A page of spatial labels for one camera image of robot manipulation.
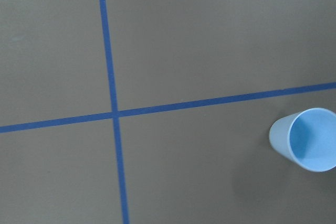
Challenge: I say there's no light blue cup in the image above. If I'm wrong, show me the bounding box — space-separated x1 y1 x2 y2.
269 108 335 172

